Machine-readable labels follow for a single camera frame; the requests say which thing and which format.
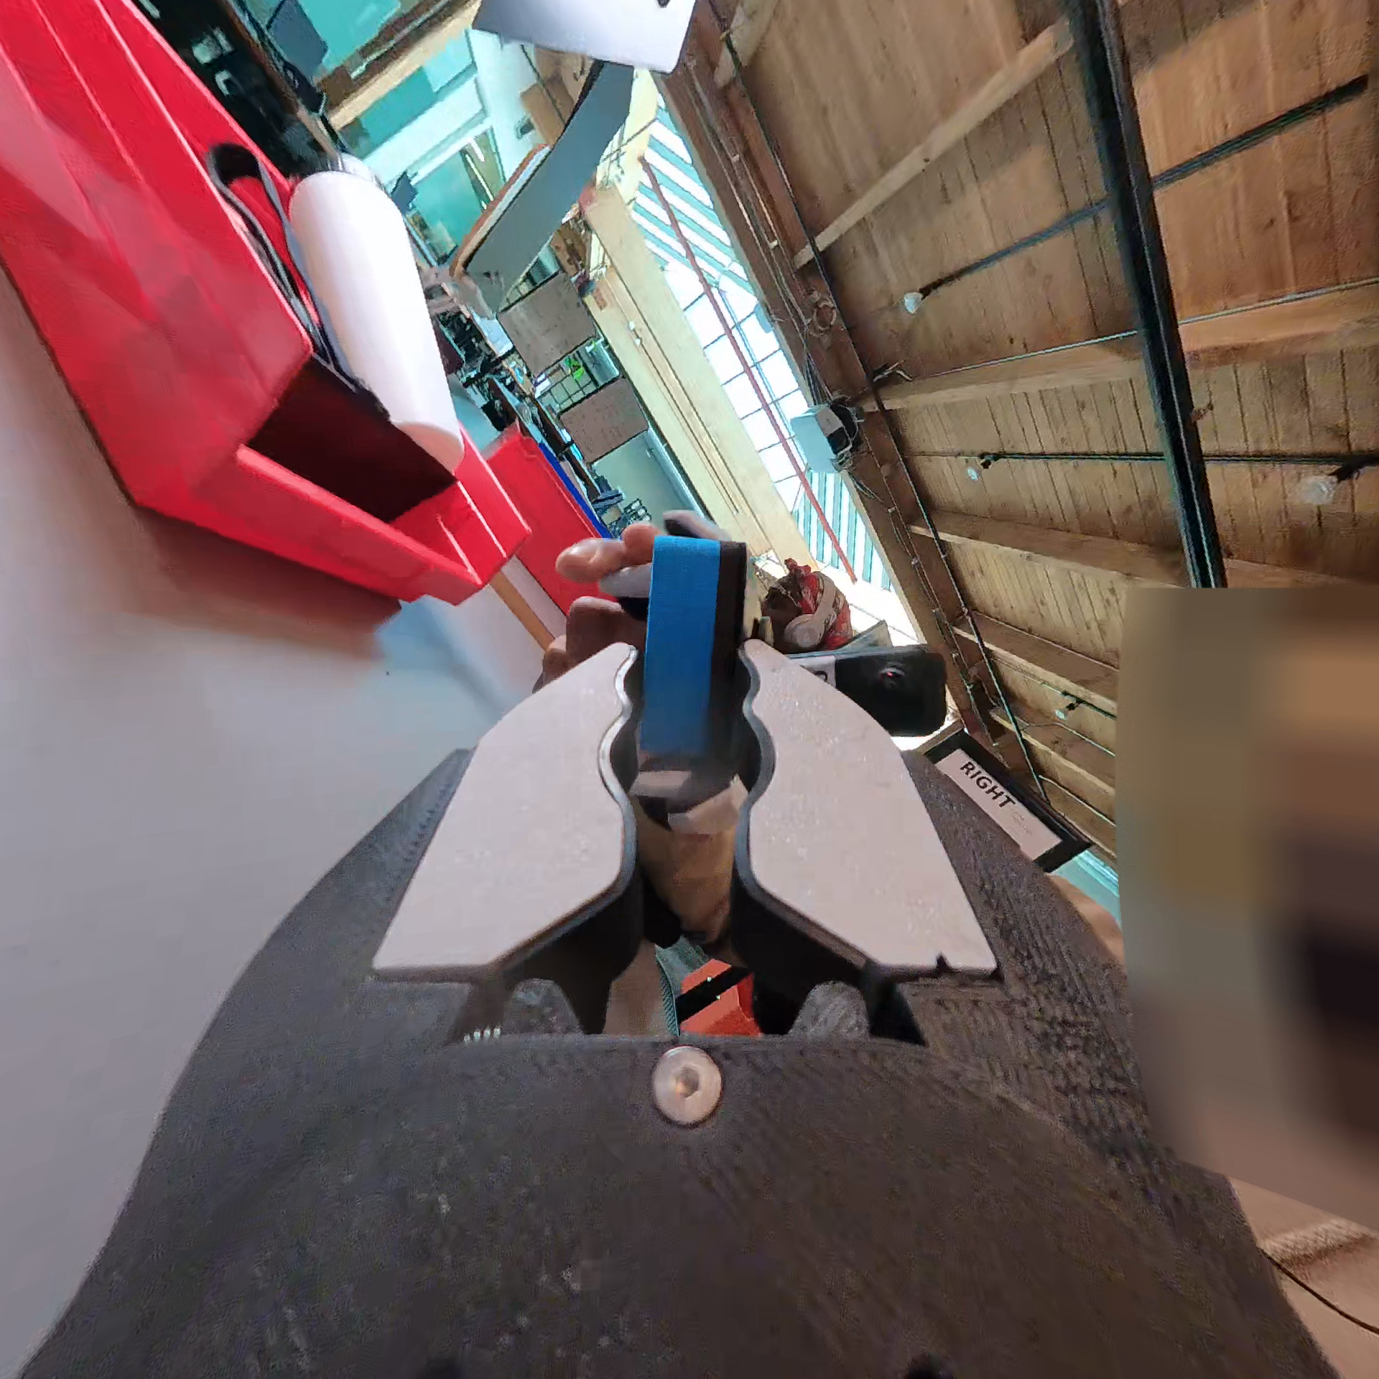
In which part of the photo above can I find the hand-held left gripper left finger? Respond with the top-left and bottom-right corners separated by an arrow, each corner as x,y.
371,642 -> 640,984

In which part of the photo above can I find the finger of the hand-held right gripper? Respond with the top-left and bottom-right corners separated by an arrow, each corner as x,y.
630,759 -> 747,836
598,512 -> 746,621

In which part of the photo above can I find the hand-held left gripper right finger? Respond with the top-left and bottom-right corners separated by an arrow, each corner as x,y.
733,638 -> 1002,980

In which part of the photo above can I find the blue black foam block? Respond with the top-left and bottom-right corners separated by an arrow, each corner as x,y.
635,535 -> 750,802

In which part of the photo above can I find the black strap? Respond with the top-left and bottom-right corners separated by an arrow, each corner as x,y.
207,142 -> 358,379

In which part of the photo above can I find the red plastic bin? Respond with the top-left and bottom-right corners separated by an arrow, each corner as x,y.
0,0 -> 532,608

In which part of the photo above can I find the person's right forearm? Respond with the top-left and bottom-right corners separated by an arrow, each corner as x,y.
604,807 -> 747,1039

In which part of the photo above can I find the person's right hand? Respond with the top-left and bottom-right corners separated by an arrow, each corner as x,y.
539,525 -> 661,691

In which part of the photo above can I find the brown board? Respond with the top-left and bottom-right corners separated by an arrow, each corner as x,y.
500,269 -> 600,368
561,377 -> 648,466

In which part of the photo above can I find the framed marker poster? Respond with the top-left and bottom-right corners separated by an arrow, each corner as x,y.
924,727 -> 1092,875

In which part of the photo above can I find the red storage bin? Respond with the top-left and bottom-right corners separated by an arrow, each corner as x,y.
485,425 -> 621,616

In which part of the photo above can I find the white water bottle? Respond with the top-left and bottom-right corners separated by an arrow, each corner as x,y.
289,155 -> 466,470

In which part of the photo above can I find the person's beige hoodie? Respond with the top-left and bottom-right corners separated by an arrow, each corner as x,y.
1229,1174 -> 1379,1338

